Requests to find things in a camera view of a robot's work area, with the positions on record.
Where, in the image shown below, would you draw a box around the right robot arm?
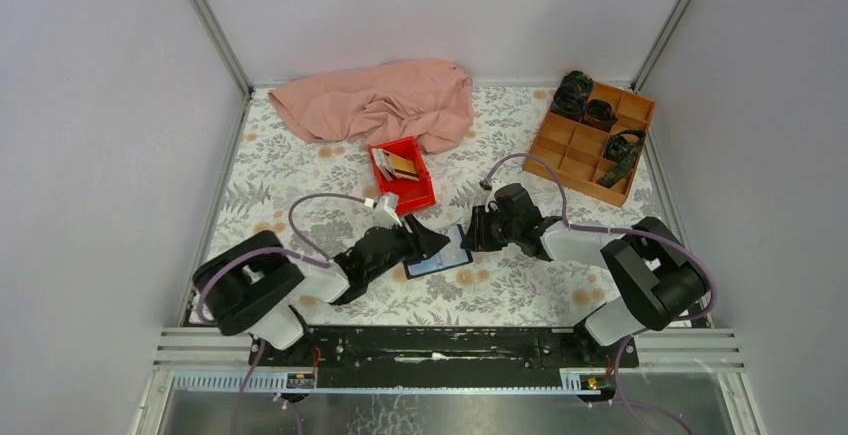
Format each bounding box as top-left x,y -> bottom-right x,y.
462,183 -> 710,367

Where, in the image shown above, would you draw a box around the rolled dark belt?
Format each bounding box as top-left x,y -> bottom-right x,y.
550,70 -> 595,122
581,99 -> 618,133

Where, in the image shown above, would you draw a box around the rolled dark belt top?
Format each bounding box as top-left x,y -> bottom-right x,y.
550,70 -> 595,122

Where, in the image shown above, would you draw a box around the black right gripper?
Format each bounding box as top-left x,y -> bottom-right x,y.
460,206 -> 520,253

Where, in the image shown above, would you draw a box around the stack of cards in bin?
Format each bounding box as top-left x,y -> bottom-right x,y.
371,147 -> 395,181

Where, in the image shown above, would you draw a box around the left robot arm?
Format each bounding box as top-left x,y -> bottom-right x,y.
192,215 -> 451,366

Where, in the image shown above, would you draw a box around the red plastic bin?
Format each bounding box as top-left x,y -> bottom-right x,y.
368,137 -> 436,214

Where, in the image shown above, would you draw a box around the pink cloth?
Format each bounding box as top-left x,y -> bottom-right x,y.
269,59 -> 474,153

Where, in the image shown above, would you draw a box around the camouflage strap in tray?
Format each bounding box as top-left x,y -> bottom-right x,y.
595,129 -> 648,189

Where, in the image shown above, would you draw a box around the rolled dark belt middle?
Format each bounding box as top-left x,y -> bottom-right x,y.
581,99 -> 618,133

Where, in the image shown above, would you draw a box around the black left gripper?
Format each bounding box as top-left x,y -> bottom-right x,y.
365,215 -> 449,286

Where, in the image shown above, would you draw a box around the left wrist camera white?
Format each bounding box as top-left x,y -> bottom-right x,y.
363,192 -> 403,228

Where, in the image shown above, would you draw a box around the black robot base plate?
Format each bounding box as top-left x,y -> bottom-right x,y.
249,325 -> 639,389

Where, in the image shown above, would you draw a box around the wooden compartment tray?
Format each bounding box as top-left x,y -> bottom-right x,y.
524,81 -> 657,207

